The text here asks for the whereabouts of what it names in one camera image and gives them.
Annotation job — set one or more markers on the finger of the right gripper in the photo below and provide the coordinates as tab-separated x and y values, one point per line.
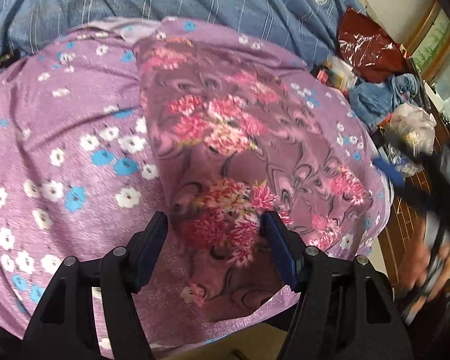
390	171

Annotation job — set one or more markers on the white plastic bag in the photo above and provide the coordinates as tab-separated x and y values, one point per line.
415	127

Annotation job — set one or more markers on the purple floral bed sheet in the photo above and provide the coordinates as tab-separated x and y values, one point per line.
78	177

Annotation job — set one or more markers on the blue denim garment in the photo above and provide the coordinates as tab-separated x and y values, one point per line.
373	103

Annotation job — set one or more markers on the red plastic bag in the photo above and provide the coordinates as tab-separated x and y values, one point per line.
368	48

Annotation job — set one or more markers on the blue plaid quilt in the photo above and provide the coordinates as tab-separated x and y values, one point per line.
307	28

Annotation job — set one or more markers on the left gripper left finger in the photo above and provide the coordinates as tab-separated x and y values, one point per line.
63	323

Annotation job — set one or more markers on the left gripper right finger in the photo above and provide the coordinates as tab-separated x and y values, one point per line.
345	309

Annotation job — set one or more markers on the dark bottle red label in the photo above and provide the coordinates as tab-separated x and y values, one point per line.
322	74

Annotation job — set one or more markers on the person's right hand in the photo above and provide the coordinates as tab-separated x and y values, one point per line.
413	267

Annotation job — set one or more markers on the pink floral patterned cloth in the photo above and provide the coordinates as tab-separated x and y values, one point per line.
232	138

